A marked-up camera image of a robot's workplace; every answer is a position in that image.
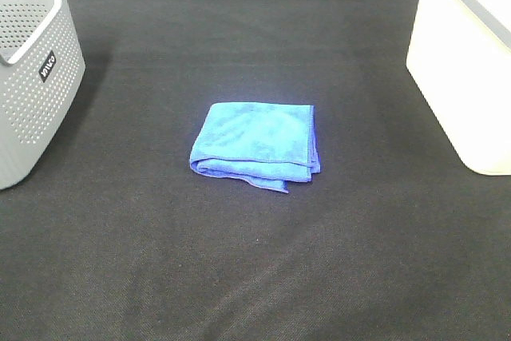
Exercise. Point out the blue microfiber towel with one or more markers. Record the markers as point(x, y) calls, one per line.
point(263, 144)

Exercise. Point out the black fabric table mat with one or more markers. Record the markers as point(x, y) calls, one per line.
point(114, 237)

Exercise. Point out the white plastic storage bin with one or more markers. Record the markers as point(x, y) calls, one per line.
point(459, 57)

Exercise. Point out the grey perforated plastic basket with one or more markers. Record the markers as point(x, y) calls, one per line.
point(41, 70)

